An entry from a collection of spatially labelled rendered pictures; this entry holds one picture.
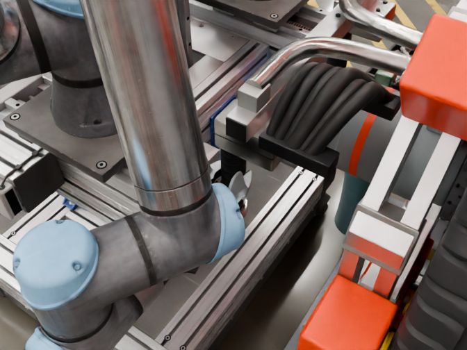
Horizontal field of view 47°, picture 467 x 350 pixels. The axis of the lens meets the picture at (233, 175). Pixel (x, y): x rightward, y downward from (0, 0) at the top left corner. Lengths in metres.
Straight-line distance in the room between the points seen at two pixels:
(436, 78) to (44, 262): 0.37
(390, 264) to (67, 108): 0.53
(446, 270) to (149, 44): 0.32
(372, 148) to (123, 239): 0.39
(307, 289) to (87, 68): 1.05
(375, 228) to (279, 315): 1.06
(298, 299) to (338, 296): 1.01
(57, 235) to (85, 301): 0.07
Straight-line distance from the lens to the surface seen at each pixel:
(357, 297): 0.61
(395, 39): 0.76
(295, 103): 0.61
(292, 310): 1.60
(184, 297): 1.38
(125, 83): 0.46
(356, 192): 1.05
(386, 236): 0.56
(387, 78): 1.28
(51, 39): 0.78
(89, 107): 0.85
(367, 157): 0.77
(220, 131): 0.69
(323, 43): 0.71
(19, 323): 1.69
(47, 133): 0.90
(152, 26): 0.44
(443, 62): 0.48
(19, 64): 0.78
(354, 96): 0.59
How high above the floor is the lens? 1.41
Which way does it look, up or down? 48 degrees down
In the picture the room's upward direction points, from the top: straight up
